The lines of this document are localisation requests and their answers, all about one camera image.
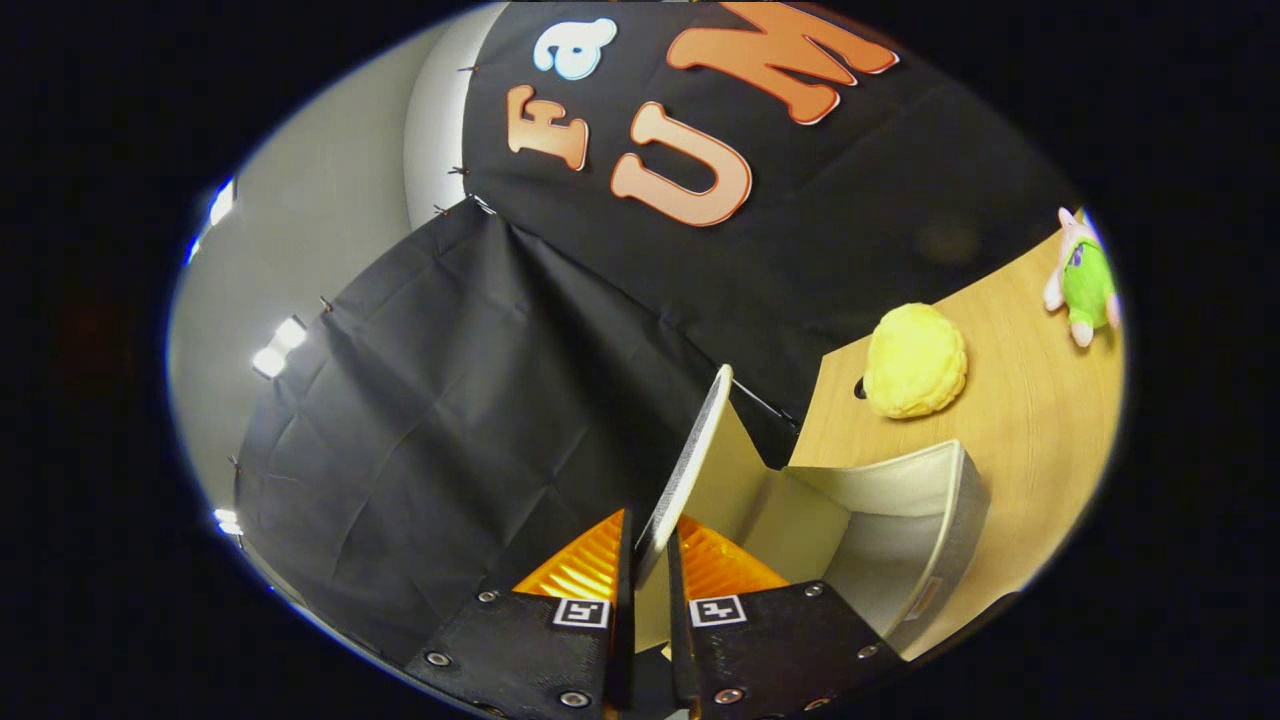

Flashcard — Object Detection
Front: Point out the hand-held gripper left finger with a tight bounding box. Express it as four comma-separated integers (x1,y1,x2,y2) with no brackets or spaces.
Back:
403,508,638,720

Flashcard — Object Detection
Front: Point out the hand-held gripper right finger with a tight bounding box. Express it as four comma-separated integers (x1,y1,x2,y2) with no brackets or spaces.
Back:
665,515,909,720

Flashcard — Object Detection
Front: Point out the grey fabric storage box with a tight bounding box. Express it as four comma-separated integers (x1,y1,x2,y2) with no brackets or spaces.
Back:
632,363,993,661

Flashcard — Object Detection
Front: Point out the black backdrop cloth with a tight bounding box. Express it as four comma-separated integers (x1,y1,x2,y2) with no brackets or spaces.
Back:
232,0,1086,666

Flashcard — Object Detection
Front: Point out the yellow plush toy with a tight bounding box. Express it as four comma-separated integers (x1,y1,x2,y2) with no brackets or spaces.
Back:
862,303,969,420

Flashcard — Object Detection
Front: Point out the green and pink plush toy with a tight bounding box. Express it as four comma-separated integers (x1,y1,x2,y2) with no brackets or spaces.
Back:
1043,207,1121,349

